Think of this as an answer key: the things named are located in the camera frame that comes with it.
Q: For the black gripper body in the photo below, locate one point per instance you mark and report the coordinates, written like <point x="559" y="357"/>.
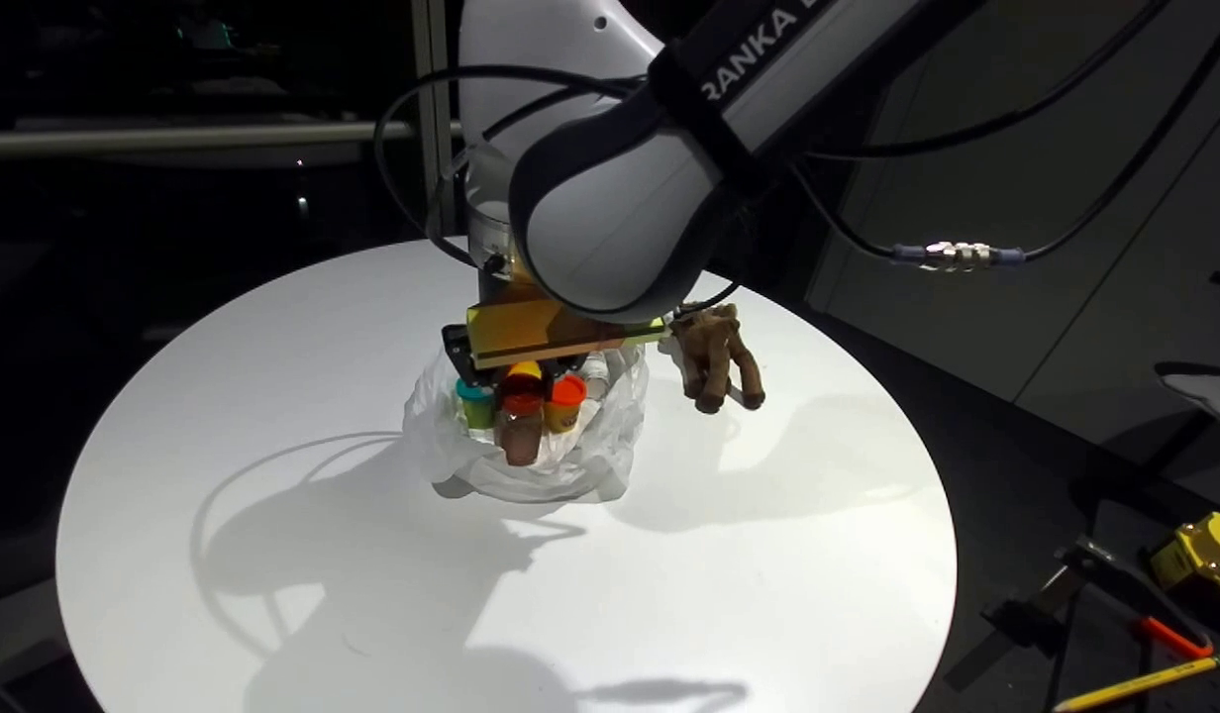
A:
<point x="460" y="353"/>

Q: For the play-doh tub with teal lid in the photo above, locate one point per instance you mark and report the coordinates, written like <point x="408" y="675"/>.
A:
<point x="477" y="397"/>

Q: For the spice jar with orange lid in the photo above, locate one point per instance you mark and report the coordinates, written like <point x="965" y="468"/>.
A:
<point x="515" y="422"/>

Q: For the play-doh tub with orange lid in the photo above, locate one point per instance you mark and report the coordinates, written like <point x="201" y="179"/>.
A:
<point x="569" y="397"/>

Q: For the brown plush moose toy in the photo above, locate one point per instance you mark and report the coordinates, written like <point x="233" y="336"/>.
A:
<point x="724" y="357"/>

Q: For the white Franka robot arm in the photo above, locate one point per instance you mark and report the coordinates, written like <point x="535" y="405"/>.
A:
<point x="634" y="159"/>

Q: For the white crumpled plastic bag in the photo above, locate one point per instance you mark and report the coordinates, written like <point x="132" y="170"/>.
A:
<point x="596" y="443"/>

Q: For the grey horizontal handrail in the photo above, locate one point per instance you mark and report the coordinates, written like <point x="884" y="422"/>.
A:
<point x="186" y="135"/>

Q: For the yellow stick on floor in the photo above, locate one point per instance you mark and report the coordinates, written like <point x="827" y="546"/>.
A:
<point x="1140" y="683"/>

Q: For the yellow device on floor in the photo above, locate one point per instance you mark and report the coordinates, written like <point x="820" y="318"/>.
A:
<point x="1206" y="557"/>

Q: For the grey window frame post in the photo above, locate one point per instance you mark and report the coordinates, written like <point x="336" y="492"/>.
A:
<point x="433" y="122"/>

